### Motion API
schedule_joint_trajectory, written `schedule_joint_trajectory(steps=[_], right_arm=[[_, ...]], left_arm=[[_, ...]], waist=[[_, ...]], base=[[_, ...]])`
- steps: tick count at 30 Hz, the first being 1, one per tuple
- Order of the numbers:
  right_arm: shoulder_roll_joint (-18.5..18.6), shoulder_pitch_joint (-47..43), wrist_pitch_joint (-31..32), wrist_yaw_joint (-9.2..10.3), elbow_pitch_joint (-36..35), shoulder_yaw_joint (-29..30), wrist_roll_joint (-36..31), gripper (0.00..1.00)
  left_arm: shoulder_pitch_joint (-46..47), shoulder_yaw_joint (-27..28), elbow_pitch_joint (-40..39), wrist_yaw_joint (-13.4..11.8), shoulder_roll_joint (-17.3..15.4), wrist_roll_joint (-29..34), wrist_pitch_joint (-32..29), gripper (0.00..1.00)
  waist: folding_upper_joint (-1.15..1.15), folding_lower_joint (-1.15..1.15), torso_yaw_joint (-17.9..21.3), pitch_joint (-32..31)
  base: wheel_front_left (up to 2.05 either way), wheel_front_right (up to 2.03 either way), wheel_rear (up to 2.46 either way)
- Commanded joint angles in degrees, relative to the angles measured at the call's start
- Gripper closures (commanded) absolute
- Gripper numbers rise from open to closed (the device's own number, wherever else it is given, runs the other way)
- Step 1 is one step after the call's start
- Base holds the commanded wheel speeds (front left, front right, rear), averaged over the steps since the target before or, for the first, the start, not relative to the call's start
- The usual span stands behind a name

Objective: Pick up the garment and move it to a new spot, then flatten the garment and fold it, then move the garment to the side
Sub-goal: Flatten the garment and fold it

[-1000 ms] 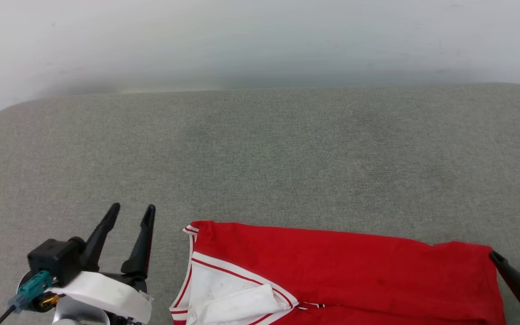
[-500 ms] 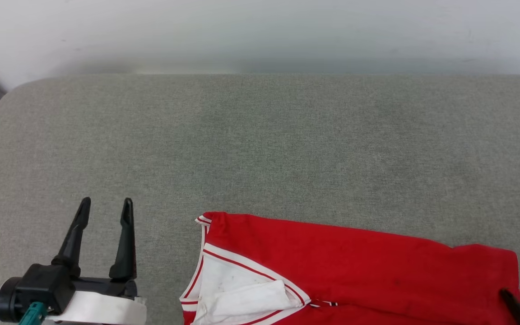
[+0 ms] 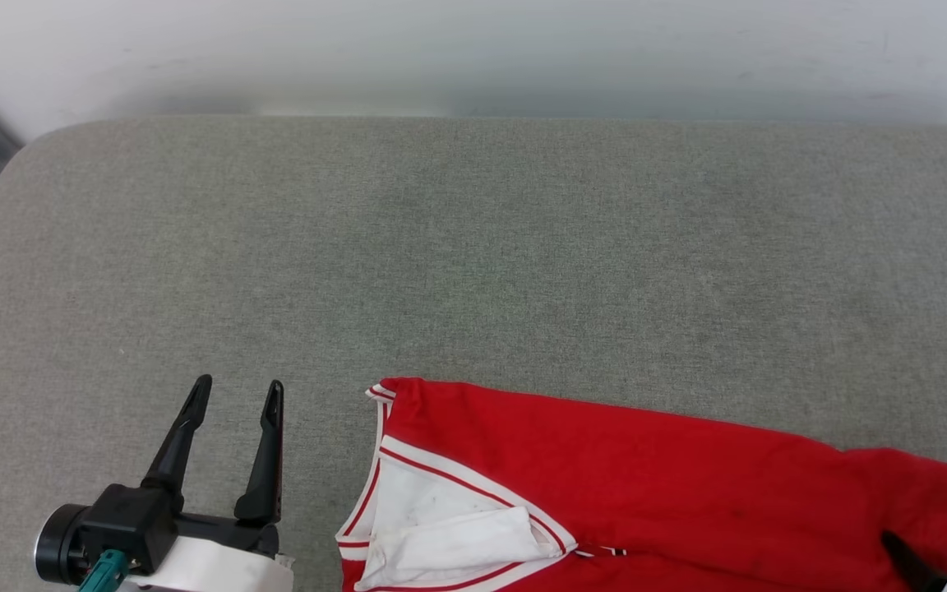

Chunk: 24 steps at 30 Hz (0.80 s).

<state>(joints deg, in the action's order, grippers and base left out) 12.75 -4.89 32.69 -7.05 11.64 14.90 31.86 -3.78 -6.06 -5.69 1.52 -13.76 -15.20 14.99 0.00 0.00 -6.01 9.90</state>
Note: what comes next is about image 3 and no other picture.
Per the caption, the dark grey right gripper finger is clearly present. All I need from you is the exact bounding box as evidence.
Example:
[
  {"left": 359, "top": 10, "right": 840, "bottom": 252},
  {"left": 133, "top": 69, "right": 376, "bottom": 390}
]
[{"left": 881, "top": 531, "right": 947, "bottom": 592}]

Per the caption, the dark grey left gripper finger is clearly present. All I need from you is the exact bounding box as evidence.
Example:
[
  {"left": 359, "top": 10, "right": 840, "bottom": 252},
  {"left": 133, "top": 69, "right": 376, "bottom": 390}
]
[
  {"left": 142, "top": 375, "right": 214, "bottom": 496},
  {"left": 234, "top": 380, "right": 285, "bottom": 525}
]

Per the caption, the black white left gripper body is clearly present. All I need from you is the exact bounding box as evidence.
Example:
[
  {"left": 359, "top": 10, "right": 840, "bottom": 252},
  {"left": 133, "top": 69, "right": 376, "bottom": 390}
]
[{"left": 79, "top": 483, "right": 295, "bottom": 592}]

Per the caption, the red and white basketball jersey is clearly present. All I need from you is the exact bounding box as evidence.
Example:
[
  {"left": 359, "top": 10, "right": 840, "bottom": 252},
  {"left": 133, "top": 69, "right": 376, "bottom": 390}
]
[{"left": 335, "top": 377, "right": 947, "bottom": 592}]

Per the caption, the grey fabric sofa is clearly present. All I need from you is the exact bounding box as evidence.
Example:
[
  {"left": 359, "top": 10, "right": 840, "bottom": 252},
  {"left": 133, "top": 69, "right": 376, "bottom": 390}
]
[{"left": 0, "top": 115, "right": 947, "bottom": 592}]

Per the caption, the teal cable connector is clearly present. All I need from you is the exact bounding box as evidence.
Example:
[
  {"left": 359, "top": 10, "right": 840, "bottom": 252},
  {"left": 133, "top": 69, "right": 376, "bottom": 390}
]
[{"left": 77, "top": 549, "right": 130, "bottom": 592}]

